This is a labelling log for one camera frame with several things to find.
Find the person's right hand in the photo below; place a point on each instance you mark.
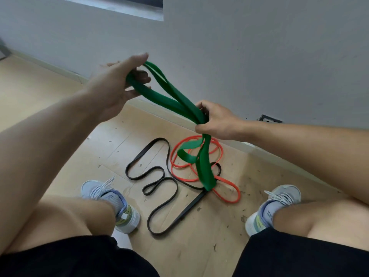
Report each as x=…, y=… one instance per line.
x=223, y=124

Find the person's left hand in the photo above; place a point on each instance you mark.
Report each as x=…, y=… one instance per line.
x=106, y=86

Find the person's left thumb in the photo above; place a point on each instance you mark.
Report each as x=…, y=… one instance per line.
x=131, y=63

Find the person's right fingers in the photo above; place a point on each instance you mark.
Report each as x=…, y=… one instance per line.
x=209, y=106

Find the green resistance band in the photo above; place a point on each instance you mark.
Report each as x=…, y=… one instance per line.
x=161, y=98

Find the person's right forearm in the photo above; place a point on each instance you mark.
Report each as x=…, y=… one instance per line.
x=311, y=152

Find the person's left forearm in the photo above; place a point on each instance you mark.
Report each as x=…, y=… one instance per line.
x=43, y=147

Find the orange resistance band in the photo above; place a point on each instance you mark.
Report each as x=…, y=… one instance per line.
x=230, y=183

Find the black resistance band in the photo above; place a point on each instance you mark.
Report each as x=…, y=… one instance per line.
x=188, y=209

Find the person's right grey sneaker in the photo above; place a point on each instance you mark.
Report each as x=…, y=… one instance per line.
x=288, y=191

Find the person's grey sneaker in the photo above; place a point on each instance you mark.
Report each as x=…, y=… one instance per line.
x=131, y=220
x=288, y=191

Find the person's right grey sock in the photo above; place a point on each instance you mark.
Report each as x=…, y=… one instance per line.
x=271, y=212

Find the person's grey sock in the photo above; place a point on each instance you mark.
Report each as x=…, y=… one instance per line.
x=115, y=200
x=271, y=212

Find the person's left grey sock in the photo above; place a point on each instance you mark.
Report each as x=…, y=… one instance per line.
x=115, y=200

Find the person's left grey sneaker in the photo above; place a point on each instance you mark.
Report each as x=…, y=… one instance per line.
x=131, y=220

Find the person's left leg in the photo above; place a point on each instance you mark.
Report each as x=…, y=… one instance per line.
x=72, y=216

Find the person's leg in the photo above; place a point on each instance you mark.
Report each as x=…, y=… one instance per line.
x=72, y=216
x=331, y=222

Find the person's right leg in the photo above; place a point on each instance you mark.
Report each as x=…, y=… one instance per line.
x=331, y=222

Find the black shorts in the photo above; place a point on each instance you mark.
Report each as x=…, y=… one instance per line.
x=72, y=259

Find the wall power outlet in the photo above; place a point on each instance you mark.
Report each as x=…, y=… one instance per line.
x=269, y=119

